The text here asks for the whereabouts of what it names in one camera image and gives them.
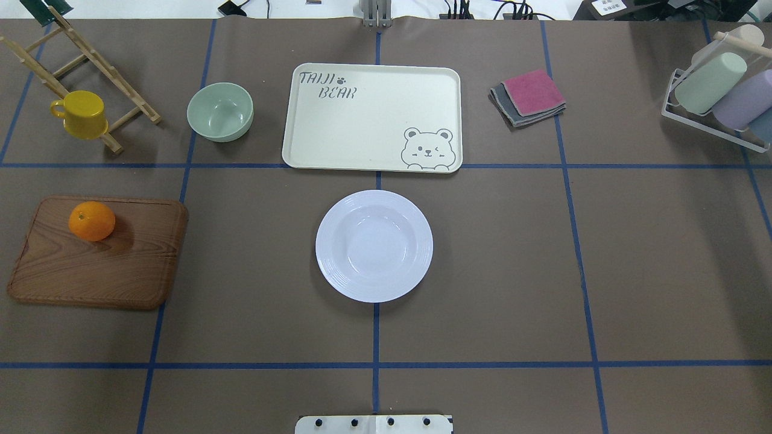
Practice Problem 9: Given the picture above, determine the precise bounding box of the beige cup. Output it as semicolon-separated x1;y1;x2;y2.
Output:
691;24;765;66

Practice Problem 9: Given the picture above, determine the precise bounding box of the white round plate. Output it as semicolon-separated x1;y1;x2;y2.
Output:
315;190;434;303

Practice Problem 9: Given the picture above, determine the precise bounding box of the aluminium post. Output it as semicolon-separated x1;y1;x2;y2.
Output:
359;0;393;28

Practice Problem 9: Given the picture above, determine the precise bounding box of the yellow mug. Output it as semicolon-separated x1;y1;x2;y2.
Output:
49;90;109;140

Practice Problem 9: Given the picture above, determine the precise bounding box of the pink cloth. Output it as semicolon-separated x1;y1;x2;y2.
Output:
502;69;566;116

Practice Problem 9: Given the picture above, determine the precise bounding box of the purple cup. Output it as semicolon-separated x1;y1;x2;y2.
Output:
712;69;771;131

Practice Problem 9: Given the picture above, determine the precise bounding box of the grey cloth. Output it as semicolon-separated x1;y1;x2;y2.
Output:
490;83;566;127

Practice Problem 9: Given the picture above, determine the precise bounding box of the green cup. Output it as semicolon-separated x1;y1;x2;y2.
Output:
674;52;747;115

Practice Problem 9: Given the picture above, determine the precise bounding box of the blue cup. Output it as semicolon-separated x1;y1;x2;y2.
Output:
749;108;772;143

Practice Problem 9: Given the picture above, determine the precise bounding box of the orange fruit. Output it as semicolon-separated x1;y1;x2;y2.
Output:
67;201;116;242

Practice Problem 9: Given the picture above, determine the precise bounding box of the wooden cutting board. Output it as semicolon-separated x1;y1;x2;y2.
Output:
7;195;188;310

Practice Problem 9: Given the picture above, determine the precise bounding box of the white cup rack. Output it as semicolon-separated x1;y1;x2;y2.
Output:
661;25;770;153

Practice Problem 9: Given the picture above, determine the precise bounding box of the green bowl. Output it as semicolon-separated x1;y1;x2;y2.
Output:
186;82;254;143

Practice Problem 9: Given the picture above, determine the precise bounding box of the cream bear tray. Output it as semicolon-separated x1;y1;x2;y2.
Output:
282;63;463;174

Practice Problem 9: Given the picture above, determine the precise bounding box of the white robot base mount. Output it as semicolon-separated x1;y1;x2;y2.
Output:
294;414;454;433

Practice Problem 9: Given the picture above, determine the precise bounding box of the green clamp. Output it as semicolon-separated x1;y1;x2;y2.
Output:
19;0;74;27

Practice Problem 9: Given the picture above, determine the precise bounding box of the wooden drying rack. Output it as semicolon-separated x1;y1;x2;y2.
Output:
2;7;162;156

